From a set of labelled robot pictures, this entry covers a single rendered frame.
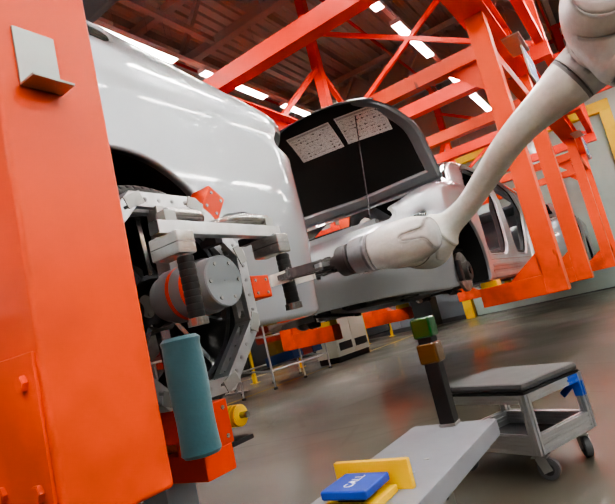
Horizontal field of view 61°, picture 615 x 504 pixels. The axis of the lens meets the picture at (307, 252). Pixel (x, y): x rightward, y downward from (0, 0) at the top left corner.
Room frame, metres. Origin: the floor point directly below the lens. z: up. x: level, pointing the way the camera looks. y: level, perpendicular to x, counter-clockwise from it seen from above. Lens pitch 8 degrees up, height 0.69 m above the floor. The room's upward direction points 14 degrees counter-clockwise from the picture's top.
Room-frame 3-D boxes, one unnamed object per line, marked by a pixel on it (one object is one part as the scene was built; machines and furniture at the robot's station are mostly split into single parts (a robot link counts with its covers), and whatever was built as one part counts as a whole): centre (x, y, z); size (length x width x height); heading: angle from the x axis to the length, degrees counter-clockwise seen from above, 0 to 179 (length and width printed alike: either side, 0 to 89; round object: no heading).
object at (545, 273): (4.40, -1.69, 1.75); 0.68 x 0.16 x 2.45; 57
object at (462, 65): (5.01, -0.76, 2.54); 2.58 x 0.12 x 0.42; 57
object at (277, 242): (1.37, 0.09, 0.93); 0.09 x 0.05 x 0.05; 57
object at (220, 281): (1.30, 0.30, 0.85); 0.21 x 0.14 x 0.14; 57
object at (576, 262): (6.03, -2.74, 1.75); 0.68 x 0.16 x 2.45; 57
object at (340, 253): (1.26, -0.07, 0.83); 0.09 x 0.08 x 0.07; 57
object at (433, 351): (1.04, -0.19, 0.59); 0.04 x 0.04 x 0.04; 57
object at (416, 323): (1.04, -0.19, 0.64); 0.04 x 0.04 x 0.04; 57
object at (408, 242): (1.18, -0.23, 0.83); 0.16 x 0.13 x 0.11; 57
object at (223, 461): (1.36, 0.39, 0.48); 0.16 x 0.12 x 0.17; 57
